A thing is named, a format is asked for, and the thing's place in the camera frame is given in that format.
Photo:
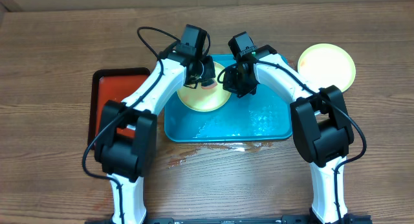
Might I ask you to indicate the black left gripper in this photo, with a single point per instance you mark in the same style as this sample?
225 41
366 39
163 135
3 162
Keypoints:
210 72

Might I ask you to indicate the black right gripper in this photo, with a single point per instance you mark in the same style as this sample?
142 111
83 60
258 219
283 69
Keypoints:
231 85

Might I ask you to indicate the orange green sponge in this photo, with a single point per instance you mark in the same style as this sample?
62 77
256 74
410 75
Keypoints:
209 84

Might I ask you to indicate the yellow plate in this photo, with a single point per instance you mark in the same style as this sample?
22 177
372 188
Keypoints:
327 64
202 99

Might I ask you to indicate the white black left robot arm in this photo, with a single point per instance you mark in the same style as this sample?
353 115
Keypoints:
125 143

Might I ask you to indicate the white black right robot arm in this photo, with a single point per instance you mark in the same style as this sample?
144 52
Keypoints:
322 129

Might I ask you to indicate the teal plastic tray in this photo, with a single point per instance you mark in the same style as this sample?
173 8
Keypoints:
263 116

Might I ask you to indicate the red black sponge tray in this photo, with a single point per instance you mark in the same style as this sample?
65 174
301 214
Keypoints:
112 84

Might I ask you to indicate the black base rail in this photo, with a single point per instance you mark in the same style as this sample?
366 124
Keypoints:
286 219

